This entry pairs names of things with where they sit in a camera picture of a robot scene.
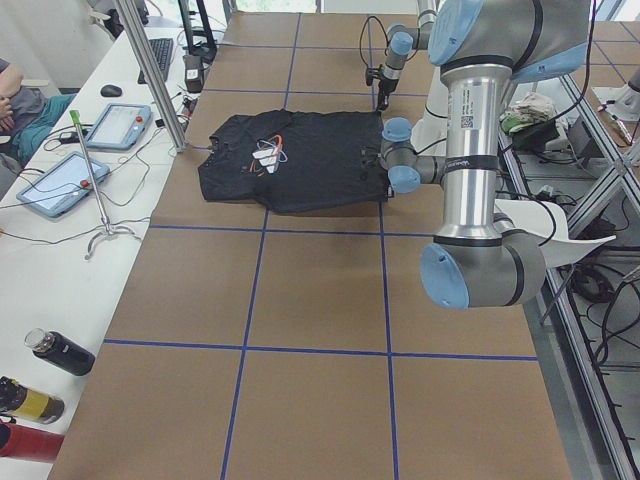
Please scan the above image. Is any black water bottle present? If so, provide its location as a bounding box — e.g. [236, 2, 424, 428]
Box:
[24, 328, 95, 376]

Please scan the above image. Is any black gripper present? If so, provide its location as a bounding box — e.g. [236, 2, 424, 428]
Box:
[359, 146, 388, 183]
[365, 65, 398, 110]

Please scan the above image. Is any black graphic t-shirt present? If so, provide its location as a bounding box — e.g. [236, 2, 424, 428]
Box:
[198, 110, 389, 214]

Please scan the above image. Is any blue teach pendant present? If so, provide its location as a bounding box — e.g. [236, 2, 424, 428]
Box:
[16, 152, 91, 218]
[85, 103, 152, 151]

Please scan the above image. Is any white curved plastic sheet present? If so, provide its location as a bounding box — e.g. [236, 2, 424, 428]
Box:
[495, 199, 616, 268]

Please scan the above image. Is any seated person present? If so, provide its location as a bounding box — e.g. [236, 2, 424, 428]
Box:
[1, 59, 75, 167]

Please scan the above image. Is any black computer mouse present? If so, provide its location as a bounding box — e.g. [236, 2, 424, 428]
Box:
[100, 84, 123, 98]

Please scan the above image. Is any near blue teach pendant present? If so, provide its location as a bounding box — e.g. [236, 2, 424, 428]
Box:
[16, 152, 91, 218]

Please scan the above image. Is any pile of clothes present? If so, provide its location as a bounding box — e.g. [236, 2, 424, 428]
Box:
[499, 92, 559, 151]

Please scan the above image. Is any yellow black bottle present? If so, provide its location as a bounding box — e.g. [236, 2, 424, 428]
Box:
[1, 376, 65, 424]

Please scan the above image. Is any metal stand with green tip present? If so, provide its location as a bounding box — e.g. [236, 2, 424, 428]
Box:
[70, 110, 142, 260]

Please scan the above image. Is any black power adapter box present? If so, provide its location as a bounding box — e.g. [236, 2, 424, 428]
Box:
[183, 54, 204, 93]

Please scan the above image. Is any aluminium frame post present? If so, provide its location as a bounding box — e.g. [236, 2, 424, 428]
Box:
[114, 0, 186, 153]

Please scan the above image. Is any far blue teach pendant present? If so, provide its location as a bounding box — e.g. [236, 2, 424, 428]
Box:
[85, 103, 152, 151]

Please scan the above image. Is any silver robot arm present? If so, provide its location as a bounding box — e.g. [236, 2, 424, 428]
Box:
[365, 0, 440, 112]
[365, 1, 593, 309]

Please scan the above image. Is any black keyboard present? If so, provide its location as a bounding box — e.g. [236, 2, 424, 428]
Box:
[149, 38, 174, 82]

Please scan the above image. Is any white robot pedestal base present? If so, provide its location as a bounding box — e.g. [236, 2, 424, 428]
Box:
[411, 67, 448, 157]

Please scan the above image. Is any red bottle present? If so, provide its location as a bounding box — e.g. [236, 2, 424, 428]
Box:
[1, 423, 65, 463]

